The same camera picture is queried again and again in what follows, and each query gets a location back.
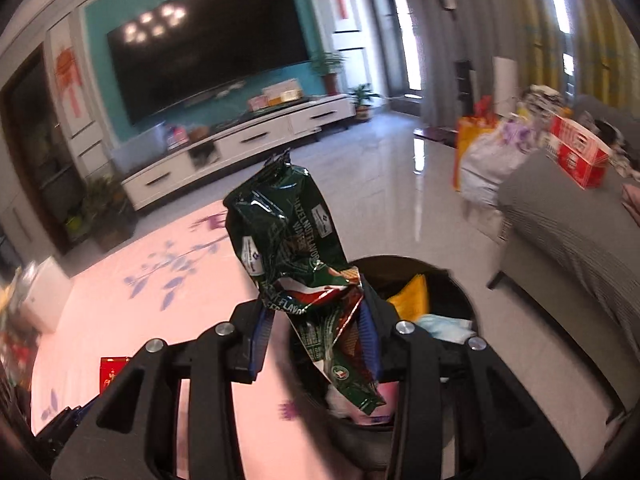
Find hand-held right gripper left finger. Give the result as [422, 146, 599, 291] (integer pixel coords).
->
[50, 302, 276, 480]

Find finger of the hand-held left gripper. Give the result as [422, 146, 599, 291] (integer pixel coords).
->
[35, 402, 101, 446]

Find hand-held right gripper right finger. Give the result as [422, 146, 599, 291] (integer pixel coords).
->
[357, 280, 596, 480]

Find yellow snack bag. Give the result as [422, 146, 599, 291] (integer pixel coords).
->
[387, 274, 431, 323]

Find blue face mask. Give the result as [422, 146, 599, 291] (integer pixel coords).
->
[415, 314, 473, 343]

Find black trash bin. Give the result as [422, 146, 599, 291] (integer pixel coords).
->
[280, 256, 481, 431]

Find dark green snack wrapper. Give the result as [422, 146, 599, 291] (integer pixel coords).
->
[222, 149, 388, 416]

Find red cigarette box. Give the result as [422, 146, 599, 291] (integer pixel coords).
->
[100, 356, 132, 392]

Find pink floral tablecloth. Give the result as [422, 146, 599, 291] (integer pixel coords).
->
[30, 200, 401, 480]

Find white wooden box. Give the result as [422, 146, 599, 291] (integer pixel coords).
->
[22, 257, 76, 333]

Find white television cabinet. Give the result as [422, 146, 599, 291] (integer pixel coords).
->
[120, 94, 356, 211]

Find leafy floor plant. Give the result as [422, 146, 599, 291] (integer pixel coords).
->
[67, 175, 136, 251]

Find grey sofa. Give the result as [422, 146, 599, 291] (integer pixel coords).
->
[487, 95, 640, 411]

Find white and purple plastic bag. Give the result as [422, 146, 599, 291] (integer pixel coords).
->
[460, 120, 531, 206]

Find grey-blue plastic bin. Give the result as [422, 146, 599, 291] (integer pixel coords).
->
[112, 122, 168, 171]

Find small potted plant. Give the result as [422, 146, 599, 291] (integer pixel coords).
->
[350, 84, 378, 122]

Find desk calendar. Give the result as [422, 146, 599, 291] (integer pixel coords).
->
[247, 80, 303, 111]

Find tall potted plant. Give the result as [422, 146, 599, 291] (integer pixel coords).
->
[310, 52, 346, 96]

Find red and white carton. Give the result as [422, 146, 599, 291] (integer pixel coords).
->
[547, 114, 613, 190]

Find black television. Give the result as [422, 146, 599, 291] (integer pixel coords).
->
[106, 0, 311, 126]

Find grey curtain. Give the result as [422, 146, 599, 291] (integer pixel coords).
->
[400, 0, 501, 121]

